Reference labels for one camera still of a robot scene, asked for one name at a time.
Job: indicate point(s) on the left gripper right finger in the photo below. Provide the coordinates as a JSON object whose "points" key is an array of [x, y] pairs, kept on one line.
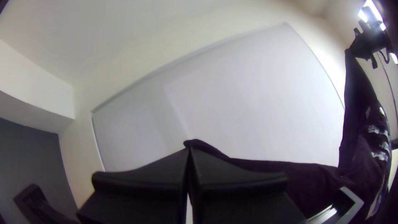
{"points": [[236, 199]]}

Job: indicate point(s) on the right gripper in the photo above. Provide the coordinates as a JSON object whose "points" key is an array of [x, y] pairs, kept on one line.
{"points": [[371, 39]]}

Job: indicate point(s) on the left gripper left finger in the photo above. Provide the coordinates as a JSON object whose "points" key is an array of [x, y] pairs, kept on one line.
{"points": [[149, 199]]}

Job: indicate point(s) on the dark t-shirt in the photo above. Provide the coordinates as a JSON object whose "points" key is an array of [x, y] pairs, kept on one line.
{"points": [[357, 130]]}

